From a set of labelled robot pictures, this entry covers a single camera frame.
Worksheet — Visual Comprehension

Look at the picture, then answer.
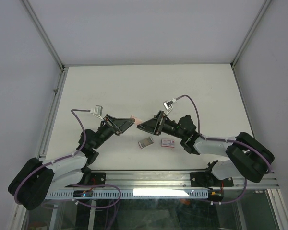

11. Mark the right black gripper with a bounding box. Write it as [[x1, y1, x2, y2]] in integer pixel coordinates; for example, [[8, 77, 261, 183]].
[[137, 110, 187, 140]]

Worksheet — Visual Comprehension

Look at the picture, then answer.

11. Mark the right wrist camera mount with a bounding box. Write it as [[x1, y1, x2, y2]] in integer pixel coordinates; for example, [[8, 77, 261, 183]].
[[163, 98, 177, 115]]

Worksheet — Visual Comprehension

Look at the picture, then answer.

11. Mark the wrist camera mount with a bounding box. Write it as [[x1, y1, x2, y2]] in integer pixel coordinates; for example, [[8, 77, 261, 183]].
[[90, 105, 104, 120], [163, 98, 177, 115]]

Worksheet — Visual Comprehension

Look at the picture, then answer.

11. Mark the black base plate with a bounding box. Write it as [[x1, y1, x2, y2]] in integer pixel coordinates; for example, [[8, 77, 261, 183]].
[[86, 172, 106, 187], [190, 172, 234, 188]]

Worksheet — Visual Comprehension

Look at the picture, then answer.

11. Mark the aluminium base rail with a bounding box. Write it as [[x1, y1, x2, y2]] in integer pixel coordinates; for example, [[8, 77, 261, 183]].
[[20, 169, 278, 190]]

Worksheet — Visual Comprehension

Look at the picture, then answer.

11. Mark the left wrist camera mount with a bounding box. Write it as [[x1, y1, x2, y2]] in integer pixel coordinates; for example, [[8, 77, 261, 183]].
[[90, 105, 104, 120]]

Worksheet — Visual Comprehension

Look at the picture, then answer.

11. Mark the left aluminium frame post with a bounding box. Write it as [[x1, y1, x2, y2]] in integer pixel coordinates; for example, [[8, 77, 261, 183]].
[[20, 0, 69, 72]]

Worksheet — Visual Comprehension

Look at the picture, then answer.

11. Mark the white slotted cable duct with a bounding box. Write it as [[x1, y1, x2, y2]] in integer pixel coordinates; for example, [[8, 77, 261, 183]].
[[46, 188, 208, 200]]

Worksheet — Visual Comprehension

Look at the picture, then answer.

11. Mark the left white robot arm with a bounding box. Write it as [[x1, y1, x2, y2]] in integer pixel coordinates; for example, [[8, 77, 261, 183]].
[[8, 115, 135, 210]]

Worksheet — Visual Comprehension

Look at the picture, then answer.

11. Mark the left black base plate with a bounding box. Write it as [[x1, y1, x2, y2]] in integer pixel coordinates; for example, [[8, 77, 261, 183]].
[[86, 172, 106, 187]]

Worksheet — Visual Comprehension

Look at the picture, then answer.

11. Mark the staple box tray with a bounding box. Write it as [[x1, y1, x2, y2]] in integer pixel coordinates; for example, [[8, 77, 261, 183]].
[[138, 137, 154, 149]]

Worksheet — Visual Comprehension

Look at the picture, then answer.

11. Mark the red white staple box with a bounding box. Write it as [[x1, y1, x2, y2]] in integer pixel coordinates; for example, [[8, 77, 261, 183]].
[[161, 139, 175, 148]]

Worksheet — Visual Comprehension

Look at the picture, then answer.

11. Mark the right aluminium frame post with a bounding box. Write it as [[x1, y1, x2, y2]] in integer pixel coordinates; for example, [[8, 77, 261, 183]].
[[231, 0, 273, 69]]

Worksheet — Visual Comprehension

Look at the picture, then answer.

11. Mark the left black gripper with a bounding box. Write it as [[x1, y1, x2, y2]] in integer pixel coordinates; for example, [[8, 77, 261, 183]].
[[92, 114, 135, 149]]

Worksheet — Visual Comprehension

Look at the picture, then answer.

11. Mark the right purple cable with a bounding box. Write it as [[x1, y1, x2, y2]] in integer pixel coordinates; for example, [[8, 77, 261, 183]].
[[172, 94, 274, 174]]

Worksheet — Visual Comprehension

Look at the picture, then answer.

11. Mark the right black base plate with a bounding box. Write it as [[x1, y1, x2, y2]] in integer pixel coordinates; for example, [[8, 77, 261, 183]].
[[190, 172, 234, 188]]

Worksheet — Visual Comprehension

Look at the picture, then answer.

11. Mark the pink white mini stapler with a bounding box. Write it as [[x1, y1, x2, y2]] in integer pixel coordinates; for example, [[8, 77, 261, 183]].
[[130, 115, 143, 125]]

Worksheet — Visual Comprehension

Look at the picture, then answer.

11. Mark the aluminium frame post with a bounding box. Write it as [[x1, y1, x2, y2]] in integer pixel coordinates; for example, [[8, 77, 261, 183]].
[[20, 0, 69, 72], [231, 0, 273, 69]]

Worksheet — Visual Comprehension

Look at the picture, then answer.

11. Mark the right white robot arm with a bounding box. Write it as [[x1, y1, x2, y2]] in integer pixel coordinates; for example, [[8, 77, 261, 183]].
[[137, 111, 275, 185]]

